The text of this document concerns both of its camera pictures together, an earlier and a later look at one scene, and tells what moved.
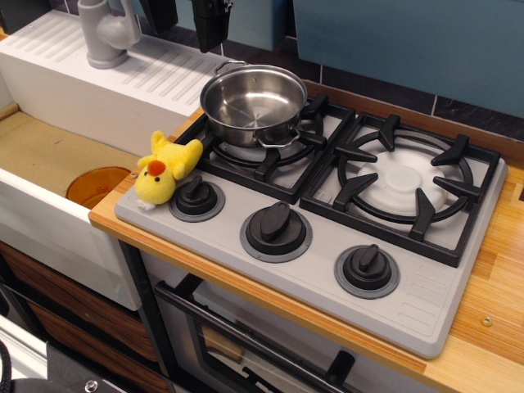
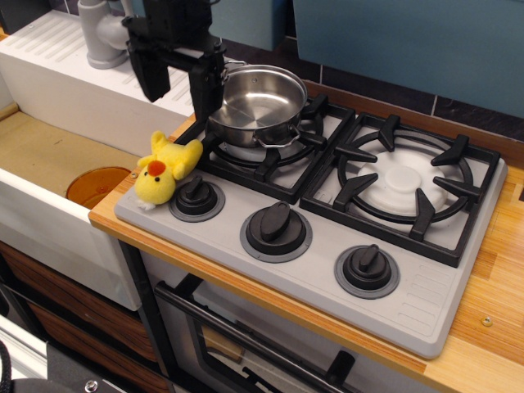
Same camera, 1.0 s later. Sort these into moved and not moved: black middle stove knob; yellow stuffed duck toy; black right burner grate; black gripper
Moved: black gripper
Not moved: black right burner grate; yellow stuffed duck toy; black middle stove knob
